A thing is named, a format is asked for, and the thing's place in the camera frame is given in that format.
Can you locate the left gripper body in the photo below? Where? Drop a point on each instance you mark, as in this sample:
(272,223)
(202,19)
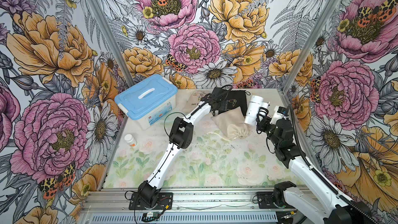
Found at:
(221,106)

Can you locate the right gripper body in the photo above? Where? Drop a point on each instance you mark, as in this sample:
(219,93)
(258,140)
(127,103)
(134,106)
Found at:
(269,129)

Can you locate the black hair dryer pouch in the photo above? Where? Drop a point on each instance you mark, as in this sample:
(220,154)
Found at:
(235,99)

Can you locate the white hair dryer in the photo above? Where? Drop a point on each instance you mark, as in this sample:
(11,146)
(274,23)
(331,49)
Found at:
(256,111)

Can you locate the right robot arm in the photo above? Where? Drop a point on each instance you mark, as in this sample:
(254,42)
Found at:
(332,205)

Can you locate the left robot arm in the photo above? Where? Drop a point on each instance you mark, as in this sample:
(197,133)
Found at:
(180,138)

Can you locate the blue lidded storage box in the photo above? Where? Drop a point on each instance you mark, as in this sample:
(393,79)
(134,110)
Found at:
(148,101)

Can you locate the small white pill bottle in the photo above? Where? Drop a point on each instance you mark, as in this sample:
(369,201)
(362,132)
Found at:
(130,140)

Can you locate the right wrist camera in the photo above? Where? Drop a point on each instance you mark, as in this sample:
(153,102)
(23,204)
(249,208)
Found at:
(280,112)

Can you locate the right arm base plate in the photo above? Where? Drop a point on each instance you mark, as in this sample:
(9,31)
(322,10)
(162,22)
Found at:
(267,200)

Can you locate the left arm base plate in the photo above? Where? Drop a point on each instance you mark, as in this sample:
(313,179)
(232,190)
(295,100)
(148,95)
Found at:
(161,201)

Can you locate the aluminium front rail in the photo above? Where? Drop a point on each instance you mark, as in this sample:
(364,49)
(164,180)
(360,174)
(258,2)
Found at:
(190,206)

